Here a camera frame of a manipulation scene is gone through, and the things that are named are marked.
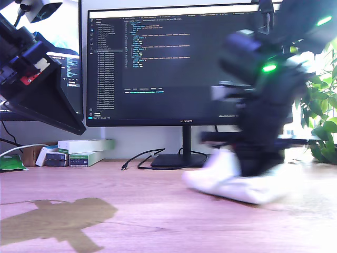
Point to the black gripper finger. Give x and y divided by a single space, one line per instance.
47 102
271 159
250 162

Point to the pastel white terry tea towel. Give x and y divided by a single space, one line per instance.
223 184

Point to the black monitor with terminal window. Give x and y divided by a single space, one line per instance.
73 100

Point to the green leafy houseplant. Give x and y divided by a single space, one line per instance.
322 142

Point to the small white blue box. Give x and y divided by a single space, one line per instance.
42 156

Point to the small dark flat box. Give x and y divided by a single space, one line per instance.
56 163
56 157

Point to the brown cardboard box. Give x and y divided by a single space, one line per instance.
29 156

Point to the green and white box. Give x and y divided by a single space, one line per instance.
79 160

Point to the green plastic packet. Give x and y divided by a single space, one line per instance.
10 163

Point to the black Huawei computer monitor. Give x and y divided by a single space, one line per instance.
158 66

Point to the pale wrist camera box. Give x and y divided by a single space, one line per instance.
219 93
42 10

